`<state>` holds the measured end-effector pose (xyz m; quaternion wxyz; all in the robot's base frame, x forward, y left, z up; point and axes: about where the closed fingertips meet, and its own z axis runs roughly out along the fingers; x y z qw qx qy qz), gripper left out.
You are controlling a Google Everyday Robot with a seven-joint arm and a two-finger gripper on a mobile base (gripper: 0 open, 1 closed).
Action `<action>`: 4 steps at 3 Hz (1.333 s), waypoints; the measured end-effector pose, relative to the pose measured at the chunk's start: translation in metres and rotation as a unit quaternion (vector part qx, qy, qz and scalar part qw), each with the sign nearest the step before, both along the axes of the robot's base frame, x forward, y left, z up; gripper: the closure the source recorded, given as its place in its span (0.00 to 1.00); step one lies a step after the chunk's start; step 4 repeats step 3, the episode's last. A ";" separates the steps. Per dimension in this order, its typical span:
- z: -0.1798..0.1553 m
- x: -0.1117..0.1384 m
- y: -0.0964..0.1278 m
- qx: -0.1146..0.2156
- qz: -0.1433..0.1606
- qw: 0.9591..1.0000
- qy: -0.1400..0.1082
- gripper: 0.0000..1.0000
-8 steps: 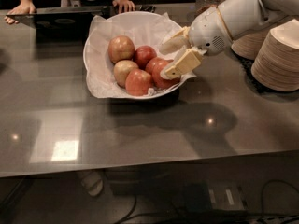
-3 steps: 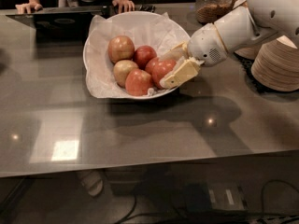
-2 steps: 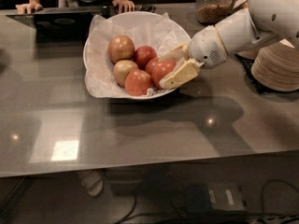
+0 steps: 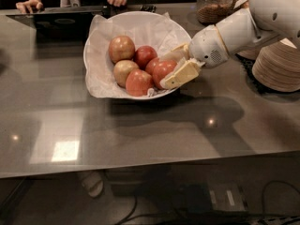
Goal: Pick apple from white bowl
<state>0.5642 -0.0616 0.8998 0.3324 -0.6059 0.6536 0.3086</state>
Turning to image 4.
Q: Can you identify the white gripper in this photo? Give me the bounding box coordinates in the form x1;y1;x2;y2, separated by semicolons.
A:
159;25;229;90

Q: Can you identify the small black object on counter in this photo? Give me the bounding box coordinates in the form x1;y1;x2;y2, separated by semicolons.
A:
140;5;157;13

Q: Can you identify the dark box on floor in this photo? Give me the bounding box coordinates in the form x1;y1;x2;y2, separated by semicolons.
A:
185;184;248;216

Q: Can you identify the rear paper plate stack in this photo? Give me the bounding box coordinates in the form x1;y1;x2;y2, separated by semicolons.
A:
238;48;260;60

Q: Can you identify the white shoe under table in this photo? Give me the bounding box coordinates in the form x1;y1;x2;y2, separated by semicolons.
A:
78;171;104;198

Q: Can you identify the person's right hand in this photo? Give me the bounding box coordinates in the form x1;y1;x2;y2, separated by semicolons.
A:
16;0;43;14

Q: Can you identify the person's left hand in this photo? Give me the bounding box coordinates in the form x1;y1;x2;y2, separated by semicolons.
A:
107;0;127;7

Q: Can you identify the white bowl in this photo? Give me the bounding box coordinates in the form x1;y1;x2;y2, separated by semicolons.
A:
82;10;192;101

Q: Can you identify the black laptop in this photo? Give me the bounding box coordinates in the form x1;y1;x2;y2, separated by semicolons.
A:
8;5;111;41

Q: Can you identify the glass jar with cereal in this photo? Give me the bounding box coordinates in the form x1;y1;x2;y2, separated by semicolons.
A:
196;0;233;24

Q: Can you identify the yellow-red apple back left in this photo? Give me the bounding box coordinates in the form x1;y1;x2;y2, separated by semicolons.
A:
109;36;135;63

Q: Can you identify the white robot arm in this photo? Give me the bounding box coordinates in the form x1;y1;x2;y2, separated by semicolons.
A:
160;0;300;89

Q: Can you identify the yellow apple middle left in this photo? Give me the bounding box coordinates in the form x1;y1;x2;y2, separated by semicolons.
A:
113;60;139;88

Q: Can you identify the paper plate stack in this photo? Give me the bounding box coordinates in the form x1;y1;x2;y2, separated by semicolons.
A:
252;38;300;93
238;48;260;60

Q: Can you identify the front paper plate stack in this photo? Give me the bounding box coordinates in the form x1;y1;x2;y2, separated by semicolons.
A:
252;38;300;93

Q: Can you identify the black mat under plates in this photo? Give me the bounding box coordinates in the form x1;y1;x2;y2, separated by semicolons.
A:
235;53;300;96

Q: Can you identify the black cable on floor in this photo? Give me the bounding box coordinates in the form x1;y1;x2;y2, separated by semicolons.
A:
112;180;300;225

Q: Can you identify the dark red apple back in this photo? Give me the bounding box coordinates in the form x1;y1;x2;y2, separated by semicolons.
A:
134;45;158;69

